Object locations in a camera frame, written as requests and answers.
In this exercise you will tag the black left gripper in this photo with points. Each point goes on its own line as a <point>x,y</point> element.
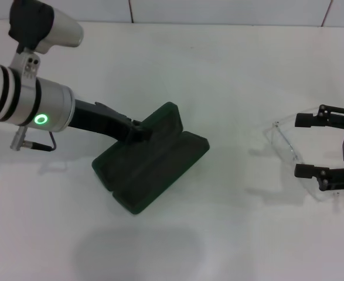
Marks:
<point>101,120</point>

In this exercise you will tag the clear white glasses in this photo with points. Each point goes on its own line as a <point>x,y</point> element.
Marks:
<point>283,143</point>

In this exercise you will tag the dark green glasses case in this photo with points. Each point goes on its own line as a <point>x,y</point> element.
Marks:
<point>160,164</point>

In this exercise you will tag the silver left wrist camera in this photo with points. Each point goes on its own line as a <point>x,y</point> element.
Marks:
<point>63,29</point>

